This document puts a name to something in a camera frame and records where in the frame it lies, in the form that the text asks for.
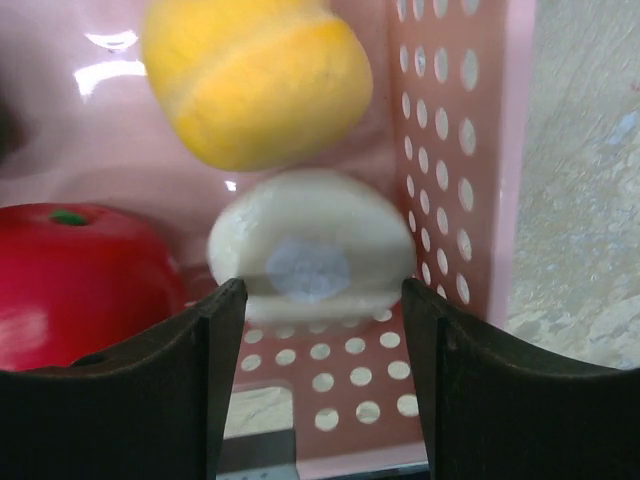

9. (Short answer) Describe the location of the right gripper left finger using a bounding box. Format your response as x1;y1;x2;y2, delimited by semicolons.
1;279;247;479

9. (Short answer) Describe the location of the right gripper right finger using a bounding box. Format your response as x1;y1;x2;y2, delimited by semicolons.
401;279;639;480

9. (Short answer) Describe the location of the white mushroom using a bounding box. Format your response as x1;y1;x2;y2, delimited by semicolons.
207;170;416;325

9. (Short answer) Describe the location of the red apple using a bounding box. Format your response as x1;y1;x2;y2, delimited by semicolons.
1;203;187;371

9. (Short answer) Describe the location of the pink plastic basket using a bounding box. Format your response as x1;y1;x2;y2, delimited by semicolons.
1;1;535;479

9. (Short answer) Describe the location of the yellow orange peach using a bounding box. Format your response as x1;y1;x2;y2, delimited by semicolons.
141;1;373;172

